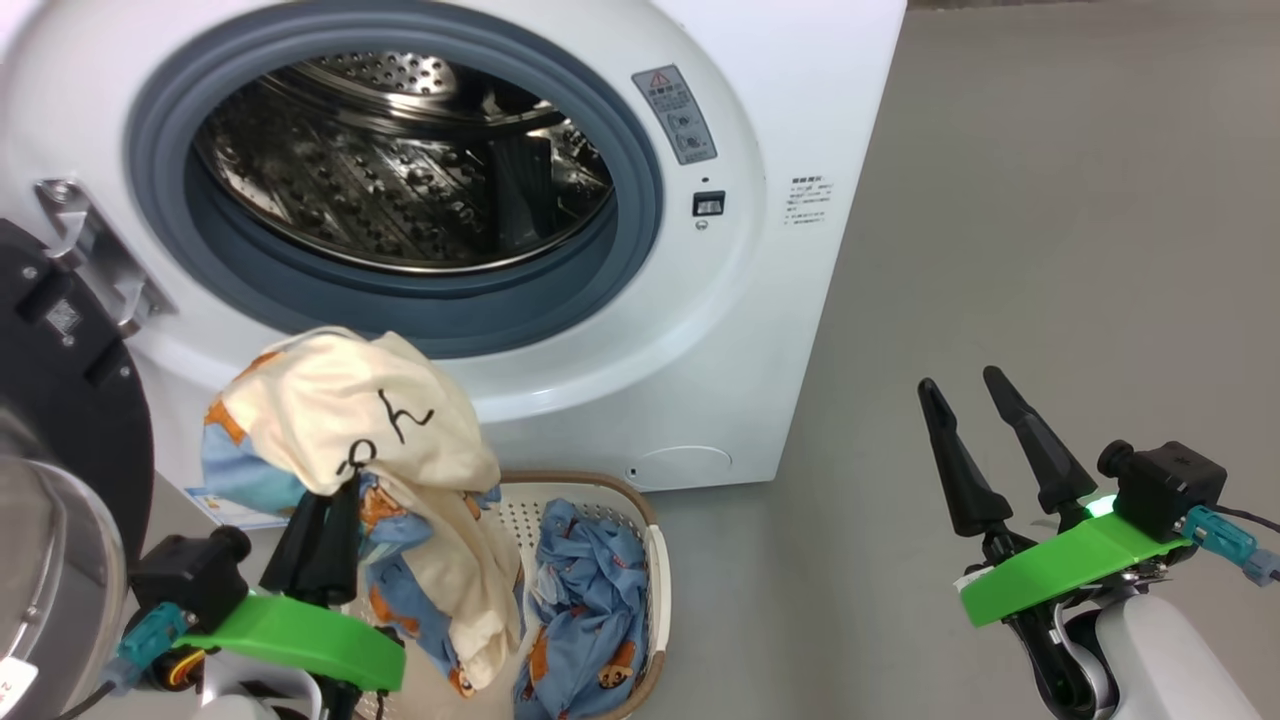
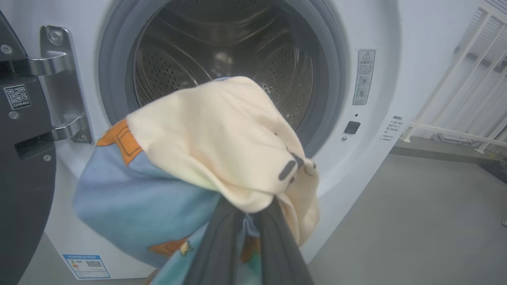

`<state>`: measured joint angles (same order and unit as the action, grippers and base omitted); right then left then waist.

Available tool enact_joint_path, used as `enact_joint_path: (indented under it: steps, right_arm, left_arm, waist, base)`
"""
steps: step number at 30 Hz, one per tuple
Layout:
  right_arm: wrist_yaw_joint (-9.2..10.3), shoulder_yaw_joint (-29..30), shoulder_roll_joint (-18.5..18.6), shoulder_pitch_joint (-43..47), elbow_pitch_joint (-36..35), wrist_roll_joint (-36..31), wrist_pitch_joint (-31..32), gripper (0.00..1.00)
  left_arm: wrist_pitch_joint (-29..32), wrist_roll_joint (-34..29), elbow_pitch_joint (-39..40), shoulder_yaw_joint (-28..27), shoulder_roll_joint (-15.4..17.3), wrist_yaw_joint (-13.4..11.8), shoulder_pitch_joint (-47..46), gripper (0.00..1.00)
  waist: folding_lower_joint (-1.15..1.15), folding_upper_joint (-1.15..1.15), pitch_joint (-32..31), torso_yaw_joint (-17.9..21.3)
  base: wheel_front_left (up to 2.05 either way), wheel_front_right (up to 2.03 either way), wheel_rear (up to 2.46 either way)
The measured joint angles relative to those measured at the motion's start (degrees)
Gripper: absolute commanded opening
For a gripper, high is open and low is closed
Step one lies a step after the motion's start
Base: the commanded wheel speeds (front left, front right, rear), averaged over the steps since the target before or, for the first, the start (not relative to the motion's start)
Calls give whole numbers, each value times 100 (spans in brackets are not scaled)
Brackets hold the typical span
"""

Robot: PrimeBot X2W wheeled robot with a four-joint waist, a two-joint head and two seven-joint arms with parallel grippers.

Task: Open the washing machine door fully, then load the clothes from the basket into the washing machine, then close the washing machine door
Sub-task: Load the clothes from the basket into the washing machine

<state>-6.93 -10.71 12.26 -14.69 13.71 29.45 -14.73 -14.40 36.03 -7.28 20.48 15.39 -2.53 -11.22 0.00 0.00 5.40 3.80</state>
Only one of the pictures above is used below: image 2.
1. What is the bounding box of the steel perforated washer drum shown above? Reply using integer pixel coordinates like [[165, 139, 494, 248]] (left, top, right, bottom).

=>
[[133, 0, 314, 131]]

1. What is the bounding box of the black round glass washer door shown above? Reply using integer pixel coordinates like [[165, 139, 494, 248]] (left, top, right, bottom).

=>
[[0, 12, 57, 285]]

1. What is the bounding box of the white QR code sticker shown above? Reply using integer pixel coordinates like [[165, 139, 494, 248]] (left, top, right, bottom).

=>
[[4, 84, 32, 110]]

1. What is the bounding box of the white metal railing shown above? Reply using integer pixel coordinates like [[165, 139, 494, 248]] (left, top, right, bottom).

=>
[[399, 0, 507, 155]]

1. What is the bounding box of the cream and blue printed garment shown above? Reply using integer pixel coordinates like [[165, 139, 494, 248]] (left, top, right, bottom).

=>
[[72, 76, 320, 285]]

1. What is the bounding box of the grey warning sticker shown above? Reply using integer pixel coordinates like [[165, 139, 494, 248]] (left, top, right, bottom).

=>
[[352, 49, 376, 106]]

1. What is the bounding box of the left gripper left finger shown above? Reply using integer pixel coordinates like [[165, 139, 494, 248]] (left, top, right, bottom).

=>
[[184, 196, 248, 285]]

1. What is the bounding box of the silver metal door hinge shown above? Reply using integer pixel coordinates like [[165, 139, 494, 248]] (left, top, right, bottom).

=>
[[27, 25, 94, 144]]

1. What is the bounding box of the grey rubber door gasket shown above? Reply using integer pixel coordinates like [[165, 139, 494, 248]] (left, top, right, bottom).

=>
[[97, 0, 349, 159]]

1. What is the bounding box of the blue energy label sticker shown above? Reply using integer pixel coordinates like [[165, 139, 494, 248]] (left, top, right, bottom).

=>
[[63, 254, 111, 279]]

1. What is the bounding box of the black text instruction label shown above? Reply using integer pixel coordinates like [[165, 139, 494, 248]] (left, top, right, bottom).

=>
[[380, 115, 404, 142]]

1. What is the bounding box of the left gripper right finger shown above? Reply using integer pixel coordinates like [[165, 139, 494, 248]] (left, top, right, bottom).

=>
[[249, 196, 315, 285]]

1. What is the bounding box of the white front-load washing machine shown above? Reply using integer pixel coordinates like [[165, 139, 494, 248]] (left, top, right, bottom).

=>
[[0, 0, 482, 280]]

